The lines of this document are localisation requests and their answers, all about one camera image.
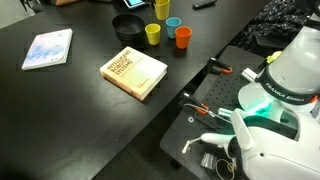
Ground orange plastic cup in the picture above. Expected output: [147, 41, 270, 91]
[174, 26, 193, 50]

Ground person bare forearm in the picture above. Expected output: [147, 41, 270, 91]
[54, 0, 83, 7]

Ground blue white paperback book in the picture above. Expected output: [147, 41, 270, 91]
[21, 28, 74, 71]

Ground blue plastic cup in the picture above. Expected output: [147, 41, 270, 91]
[165, 16, 183, 40]

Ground black bowl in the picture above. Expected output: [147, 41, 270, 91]
[111, 13, 147, 43]

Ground yellow plastic cup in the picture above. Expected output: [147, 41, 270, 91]
[153, 0, 171, 21]
[144, 23, 162, 46]

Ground tan rubber band loop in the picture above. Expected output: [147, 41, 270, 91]
[215, 157, 238, 174]

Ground Intelligent Robotic Systems book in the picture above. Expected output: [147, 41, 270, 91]
[99, 45, 169, 102]

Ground yellow green small object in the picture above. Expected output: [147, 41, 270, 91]
[265, 50, 283, 65]

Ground black office chair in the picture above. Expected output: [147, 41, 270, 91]
[18, 0, 46, 14]

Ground black orange bar clamp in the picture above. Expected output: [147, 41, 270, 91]
[180, 91, 212, 117]
[207, 57, 234, 75]

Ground grey metal cable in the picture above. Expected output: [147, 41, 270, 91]
[184, 103, 233, 124]

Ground black patterned fabric bag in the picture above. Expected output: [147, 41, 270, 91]
[231, 0, 316, 51]

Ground small clear plastic bag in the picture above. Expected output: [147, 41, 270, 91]
[200, 152, 217, 170]

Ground black perforated mounting board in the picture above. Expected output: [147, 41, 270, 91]
[159, 44, 278, 180]

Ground tablet with lit screen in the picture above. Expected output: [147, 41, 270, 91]
[123, 0, 148, 10]

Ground black remote control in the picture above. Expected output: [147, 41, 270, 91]
[192, 0, 218, 10]

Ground small white block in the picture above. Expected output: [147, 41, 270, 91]
[241, 67, 258, 83]

